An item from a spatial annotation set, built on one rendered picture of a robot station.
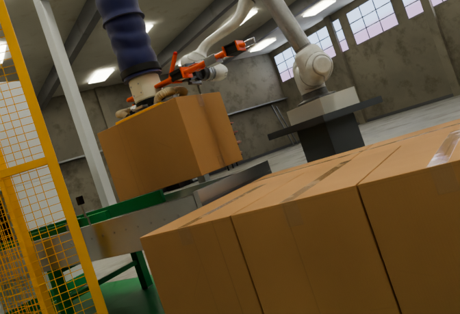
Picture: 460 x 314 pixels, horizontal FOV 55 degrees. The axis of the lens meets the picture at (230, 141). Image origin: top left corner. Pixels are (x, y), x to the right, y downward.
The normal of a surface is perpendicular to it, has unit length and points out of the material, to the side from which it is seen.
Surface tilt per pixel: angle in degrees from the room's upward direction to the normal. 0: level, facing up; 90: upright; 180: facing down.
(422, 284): 90
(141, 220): 90
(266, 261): 90
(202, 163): 90
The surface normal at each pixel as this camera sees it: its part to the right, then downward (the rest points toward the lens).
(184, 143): -0.52, 0.16
